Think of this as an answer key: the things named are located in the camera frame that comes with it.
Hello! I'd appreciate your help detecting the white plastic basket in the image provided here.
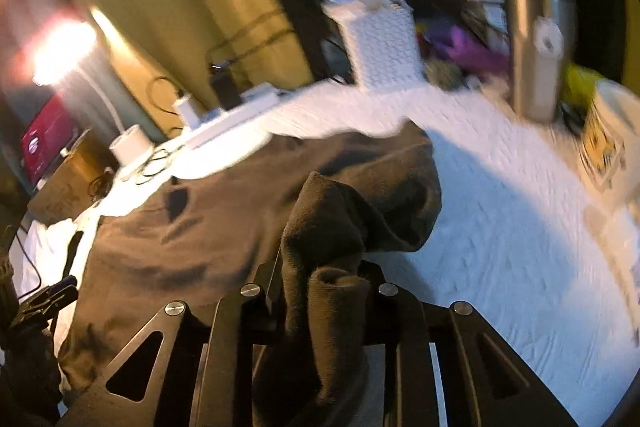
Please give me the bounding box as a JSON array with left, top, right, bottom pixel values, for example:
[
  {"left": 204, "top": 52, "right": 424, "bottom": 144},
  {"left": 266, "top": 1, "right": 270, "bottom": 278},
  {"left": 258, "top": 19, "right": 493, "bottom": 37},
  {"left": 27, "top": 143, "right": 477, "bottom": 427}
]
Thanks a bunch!
[{"left": 321, "top": 0, "right": 427, "bottom": 90}]

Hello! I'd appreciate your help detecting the yellow plastic bag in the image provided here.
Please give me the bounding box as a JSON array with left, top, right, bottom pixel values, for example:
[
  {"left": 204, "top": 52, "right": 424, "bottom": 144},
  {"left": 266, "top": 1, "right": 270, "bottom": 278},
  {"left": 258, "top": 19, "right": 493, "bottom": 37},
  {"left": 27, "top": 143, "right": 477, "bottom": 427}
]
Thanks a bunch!
[{"left": 561, "top": 63, "right": 607, "bottom": 108}]

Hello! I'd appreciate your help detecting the black earphone bundle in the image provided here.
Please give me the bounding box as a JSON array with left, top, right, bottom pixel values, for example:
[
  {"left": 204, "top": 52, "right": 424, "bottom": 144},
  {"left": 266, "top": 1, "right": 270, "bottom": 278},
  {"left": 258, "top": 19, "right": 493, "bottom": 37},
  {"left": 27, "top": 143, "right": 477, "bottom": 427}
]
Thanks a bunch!
[{"left": 86, "top": 166, "right": 117, "bottom": 204}]

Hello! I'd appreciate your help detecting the glass jar with white lid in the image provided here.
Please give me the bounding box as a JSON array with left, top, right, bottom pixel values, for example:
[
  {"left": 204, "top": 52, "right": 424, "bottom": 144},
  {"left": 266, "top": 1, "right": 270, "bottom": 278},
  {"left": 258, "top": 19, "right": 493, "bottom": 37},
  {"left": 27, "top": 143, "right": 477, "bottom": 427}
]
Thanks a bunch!
[{"left": 459, "top": 0, "right": 509, "bottom": 48}]

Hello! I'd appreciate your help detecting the black coiled charger cable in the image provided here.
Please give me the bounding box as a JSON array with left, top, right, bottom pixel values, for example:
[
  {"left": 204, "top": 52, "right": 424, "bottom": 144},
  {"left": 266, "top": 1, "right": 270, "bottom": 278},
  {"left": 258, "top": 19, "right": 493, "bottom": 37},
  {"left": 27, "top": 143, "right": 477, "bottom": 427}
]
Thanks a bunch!
[{"left": 134, "top": 76, "right": 190, "bottom": 186}]

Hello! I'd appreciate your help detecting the purple cloth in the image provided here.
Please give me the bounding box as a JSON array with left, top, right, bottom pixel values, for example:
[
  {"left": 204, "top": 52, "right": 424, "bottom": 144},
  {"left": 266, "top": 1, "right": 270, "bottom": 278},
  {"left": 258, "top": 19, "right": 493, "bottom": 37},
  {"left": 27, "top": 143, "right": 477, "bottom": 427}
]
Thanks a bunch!
[{"left": 424, "top": 23, "right": 512, "bottom": 78}]

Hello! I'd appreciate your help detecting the grey-green crumpled cloth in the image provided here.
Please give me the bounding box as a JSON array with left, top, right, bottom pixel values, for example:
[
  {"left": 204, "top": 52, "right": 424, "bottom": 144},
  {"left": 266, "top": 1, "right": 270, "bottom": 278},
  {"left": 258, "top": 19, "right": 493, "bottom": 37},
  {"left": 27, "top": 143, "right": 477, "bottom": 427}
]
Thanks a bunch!
[{"left": 427, "top": 59, "right": 468, "bottom": 88}]

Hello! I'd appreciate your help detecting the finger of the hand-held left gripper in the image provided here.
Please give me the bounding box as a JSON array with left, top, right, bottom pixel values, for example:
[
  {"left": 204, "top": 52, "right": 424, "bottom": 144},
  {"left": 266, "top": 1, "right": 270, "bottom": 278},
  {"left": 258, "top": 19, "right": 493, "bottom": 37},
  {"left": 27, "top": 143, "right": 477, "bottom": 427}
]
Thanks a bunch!
[{"left": 30, "top": 276, "right": 79, "bottom": 316}]

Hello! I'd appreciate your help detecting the steel tumbler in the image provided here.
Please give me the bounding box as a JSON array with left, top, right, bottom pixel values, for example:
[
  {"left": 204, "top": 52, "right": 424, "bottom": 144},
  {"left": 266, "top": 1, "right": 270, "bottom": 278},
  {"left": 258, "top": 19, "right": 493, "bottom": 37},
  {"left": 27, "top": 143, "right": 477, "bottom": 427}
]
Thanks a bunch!
[{"left": 506, "top": 0, "right": 579, "bottom": 124}]

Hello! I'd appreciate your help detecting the white printed mug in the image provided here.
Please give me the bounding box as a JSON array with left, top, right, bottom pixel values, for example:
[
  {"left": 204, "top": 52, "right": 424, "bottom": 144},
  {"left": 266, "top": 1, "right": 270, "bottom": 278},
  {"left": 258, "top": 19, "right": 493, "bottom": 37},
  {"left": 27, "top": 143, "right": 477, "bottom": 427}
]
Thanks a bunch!
[{"left": 579, "top": 81, "right": 640, "bottom": 194}]

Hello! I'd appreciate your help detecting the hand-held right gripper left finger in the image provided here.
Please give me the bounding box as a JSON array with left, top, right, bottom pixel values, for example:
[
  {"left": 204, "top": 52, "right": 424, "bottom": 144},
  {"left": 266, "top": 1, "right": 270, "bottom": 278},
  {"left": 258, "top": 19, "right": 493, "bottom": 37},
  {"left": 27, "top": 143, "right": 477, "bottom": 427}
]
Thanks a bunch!
[{"left": 56, "top": 257, "right": 283, "bottom": 427}]

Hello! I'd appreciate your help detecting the brown shirt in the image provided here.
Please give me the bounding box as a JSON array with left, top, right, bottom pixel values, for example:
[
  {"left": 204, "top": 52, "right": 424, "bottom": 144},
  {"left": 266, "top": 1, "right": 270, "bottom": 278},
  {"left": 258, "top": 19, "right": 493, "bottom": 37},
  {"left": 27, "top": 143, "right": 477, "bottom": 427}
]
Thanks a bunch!
[{"left": 57, "top": 119, "right": 443, "bottom": 427}]

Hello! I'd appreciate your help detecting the black strap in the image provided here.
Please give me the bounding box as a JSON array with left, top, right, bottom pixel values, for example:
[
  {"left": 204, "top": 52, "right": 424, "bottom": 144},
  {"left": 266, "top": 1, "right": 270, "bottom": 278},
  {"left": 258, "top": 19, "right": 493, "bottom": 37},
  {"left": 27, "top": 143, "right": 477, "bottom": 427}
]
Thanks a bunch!
[{"left": 64, "top": 229, "right": 84, "bottom": 281}]

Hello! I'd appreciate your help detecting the tablet with red screen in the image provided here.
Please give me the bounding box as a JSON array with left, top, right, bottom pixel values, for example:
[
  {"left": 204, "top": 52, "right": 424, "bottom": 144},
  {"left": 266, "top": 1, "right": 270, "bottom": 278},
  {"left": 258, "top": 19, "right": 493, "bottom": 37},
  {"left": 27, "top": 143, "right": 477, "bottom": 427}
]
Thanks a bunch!
[{"left": 19, "top": 93, "right": 79, "bottom": 188}]

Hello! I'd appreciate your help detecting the white desk lamp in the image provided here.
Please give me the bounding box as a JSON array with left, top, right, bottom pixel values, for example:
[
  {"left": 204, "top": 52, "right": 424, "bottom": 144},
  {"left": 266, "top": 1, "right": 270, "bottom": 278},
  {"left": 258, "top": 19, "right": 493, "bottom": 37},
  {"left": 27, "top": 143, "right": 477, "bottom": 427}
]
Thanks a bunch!
[{"left": 30, "top": 9, "right": 154, "bottom": 180}]

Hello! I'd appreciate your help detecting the cardboard box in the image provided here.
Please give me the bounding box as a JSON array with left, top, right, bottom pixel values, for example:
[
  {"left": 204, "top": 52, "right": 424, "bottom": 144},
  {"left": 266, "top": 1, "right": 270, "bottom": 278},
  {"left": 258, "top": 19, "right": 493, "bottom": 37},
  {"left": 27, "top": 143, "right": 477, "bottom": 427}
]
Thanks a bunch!
[{"left": 26, "top": 128, "right": 114, "bottom": 226}]

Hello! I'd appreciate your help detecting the black thin charger cable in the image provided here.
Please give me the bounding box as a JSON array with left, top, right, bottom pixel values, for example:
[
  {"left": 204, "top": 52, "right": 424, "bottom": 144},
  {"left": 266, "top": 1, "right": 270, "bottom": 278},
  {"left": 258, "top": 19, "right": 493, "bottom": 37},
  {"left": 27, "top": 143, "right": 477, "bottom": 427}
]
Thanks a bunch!
[{"left": 206, "top": 6, "right": 292, "bottom": 68}]

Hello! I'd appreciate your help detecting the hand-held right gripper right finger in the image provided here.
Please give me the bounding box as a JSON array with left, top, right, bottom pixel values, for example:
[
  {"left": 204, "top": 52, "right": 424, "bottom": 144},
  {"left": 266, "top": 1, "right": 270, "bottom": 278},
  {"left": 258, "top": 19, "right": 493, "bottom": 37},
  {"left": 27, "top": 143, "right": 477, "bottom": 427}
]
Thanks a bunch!
[{"left": 361, "top": 260, "right": 581, "bottom": 427}]

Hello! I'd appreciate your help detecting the white charger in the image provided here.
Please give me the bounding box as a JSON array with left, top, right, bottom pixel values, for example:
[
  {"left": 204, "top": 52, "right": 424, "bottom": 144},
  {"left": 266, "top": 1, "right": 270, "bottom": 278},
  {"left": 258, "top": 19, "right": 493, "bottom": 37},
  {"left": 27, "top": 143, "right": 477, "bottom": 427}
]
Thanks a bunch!
[{"left": 172, "top": 93, "right": 202, "bottom": 128}]

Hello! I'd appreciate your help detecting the black charger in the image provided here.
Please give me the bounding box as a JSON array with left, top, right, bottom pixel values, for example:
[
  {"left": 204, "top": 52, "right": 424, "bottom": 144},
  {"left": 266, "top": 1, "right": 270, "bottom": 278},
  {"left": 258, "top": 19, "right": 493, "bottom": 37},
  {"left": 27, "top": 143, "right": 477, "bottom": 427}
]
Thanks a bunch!
[{"left": 209, "top": 63, "right": 242, "bottom": 110}]

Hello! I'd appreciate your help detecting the white power strip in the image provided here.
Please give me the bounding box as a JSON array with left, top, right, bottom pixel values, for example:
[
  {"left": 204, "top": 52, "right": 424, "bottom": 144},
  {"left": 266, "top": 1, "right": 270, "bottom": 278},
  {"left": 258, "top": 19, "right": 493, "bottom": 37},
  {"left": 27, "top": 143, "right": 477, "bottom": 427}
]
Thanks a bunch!
[{"left": 182, "top": 97, "right": 282, "bottom": 150}]

